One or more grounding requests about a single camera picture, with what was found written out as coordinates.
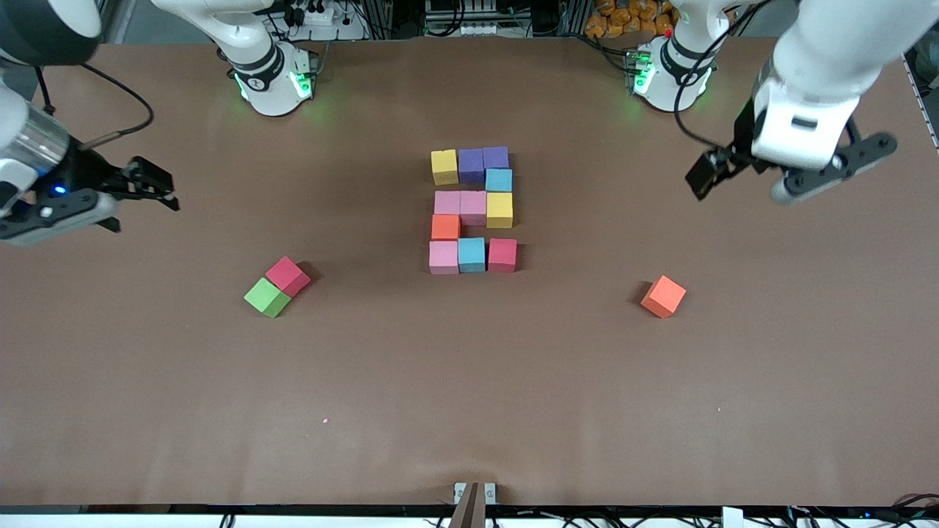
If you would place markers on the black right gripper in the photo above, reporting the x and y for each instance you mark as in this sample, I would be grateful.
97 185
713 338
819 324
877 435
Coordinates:
82 178

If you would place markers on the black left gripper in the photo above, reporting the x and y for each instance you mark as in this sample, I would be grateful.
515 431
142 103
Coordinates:
741 145

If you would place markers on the blue foam block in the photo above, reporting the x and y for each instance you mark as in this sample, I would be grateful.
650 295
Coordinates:
472 254
499 180

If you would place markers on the yellow foam block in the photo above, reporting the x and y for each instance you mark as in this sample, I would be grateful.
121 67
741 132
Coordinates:
444 167
499 210

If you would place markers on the purple foam block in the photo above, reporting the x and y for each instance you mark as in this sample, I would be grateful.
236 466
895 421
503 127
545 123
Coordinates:
472 165
497 156

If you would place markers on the red foam block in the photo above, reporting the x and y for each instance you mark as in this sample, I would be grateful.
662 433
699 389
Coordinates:
287 276
502 255

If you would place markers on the pink foam block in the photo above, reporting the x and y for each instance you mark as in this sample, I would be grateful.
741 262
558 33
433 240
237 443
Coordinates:
443 257
447 202
474 207

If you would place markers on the orange foam block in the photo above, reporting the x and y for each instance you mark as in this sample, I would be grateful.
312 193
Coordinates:
445 226
663 296

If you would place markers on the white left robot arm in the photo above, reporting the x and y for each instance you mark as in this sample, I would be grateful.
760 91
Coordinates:
807 81

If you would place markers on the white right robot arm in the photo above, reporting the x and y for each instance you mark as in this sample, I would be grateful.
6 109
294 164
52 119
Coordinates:
268 73

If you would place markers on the green foam block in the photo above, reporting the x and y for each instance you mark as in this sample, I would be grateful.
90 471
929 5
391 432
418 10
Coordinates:
266 297

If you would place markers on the bag of orange items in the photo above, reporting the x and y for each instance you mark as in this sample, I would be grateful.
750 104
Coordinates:
623 18

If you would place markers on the white power strip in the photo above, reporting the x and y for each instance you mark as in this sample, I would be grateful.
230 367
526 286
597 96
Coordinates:
319 16

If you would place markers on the small white device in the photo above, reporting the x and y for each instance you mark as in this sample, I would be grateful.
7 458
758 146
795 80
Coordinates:
478 29

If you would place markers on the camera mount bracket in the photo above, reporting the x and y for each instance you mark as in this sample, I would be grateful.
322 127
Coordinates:
469 510

